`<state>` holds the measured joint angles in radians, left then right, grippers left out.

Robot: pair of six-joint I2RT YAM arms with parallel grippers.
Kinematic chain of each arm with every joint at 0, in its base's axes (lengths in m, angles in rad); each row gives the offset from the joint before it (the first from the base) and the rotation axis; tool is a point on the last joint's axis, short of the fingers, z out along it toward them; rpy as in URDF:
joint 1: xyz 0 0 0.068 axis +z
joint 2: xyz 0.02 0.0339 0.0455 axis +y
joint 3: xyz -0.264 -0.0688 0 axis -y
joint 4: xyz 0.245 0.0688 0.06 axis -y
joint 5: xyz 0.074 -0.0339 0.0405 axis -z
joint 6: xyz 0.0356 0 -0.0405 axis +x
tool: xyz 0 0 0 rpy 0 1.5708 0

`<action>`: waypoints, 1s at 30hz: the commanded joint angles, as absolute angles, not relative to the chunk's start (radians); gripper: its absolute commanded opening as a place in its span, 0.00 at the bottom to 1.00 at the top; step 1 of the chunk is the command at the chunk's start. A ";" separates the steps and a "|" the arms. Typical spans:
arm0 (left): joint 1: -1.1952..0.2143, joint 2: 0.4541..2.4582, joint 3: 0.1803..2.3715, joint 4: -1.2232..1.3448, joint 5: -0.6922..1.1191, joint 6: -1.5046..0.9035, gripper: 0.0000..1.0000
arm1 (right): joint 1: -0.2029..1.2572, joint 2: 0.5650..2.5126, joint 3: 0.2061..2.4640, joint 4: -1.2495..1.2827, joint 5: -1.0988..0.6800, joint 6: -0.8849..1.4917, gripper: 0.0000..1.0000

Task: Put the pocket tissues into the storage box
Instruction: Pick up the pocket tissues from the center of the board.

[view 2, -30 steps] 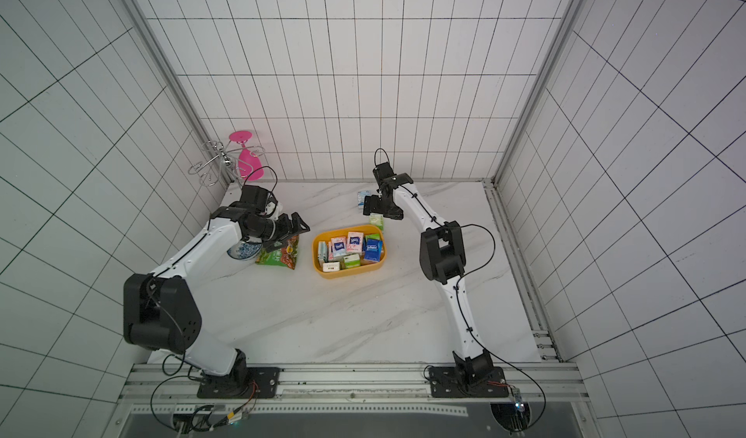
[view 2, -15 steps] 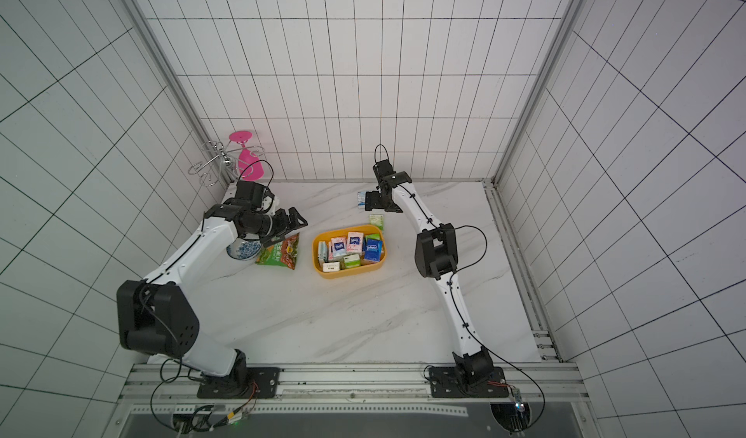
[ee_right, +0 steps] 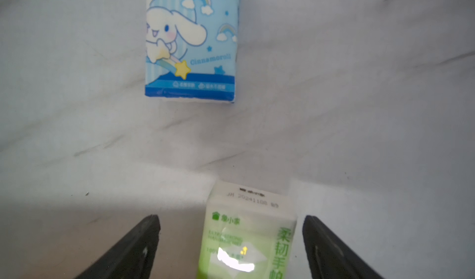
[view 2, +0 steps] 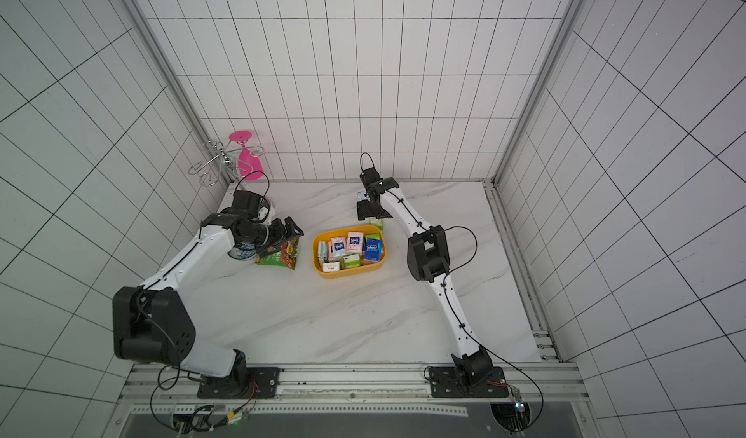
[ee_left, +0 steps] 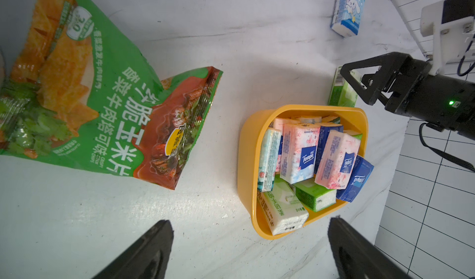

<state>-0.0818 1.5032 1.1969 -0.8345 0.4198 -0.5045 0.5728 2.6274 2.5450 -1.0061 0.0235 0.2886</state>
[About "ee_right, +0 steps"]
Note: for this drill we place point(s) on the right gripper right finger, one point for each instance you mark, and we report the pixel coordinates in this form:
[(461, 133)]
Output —
[(329, 257)]

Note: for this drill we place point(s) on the green tissue pack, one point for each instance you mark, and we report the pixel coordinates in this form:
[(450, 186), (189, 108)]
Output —
[(248, 233)]

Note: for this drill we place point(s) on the light blue tissue pack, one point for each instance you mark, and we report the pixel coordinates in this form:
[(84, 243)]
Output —
[(191, 49)]

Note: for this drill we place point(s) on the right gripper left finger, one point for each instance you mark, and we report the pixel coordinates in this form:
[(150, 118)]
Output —
[(132, 257)]

